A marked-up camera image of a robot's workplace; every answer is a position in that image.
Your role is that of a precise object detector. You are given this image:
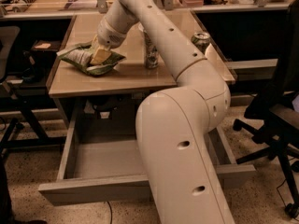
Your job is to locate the black box under desk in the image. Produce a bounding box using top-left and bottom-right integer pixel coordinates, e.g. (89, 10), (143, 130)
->
(30, 40), (61, 68)

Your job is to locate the tall slim drink can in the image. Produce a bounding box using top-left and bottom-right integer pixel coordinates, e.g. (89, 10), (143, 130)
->
(143, 31), (159, 69)

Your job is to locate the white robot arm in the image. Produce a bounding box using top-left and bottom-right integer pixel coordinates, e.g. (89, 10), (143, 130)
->
(97, 0), (235, 224)

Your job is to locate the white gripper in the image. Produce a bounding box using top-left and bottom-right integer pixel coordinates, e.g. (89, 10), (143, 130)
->
(90, 17), (128, 65)

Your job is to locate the grey office chair left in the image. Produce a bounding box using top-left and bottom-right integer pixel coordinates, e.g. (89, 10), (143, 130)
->
(0, 26), (20, 154)

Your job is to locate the open grey top drawer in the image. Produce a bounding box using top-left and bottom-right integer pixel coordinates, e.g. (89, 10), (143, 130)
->
(39, 102), (255, 205)

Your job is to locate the green jalapeno chip bag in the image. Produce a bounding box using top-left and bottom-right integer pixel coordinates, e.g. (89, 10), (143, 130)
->
(57, 42), (125, 77)

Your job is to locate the black office chair right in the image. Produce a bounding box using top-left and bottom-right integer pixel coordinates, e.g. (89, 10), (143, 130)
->
(233, 0), (299, 218)

